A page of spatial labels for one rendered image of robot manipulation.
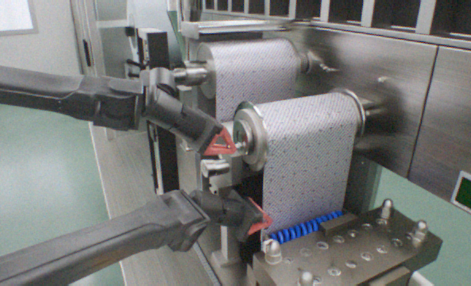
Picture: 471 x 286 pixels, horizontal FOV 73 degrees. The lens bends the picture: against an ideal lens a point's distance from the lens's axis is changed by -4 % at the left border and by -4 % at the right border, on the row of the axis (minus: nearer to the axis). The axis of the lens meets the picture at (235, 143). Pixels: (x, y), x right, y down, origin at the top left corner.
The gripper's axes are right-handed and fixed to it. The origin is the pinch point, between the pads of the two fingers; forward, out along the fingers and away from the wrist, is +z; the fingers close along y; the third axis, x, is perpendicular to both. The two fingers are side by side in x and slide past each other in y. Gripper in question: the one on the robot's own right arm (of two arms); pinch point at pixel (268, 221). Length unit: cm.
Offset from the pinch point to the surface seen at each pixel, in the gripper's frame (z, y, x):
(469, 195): 20.1, 23.6, 25.0
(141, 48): -28, -47, 20
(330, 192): 13.5, 0.3, 10.8
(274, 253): -2.4, 8.1, -2.7
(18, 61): -77, -556, -97
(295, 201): 4.4, 0.3, 6.3
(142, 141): 0, -93, -20
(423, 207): 222, -72, 5
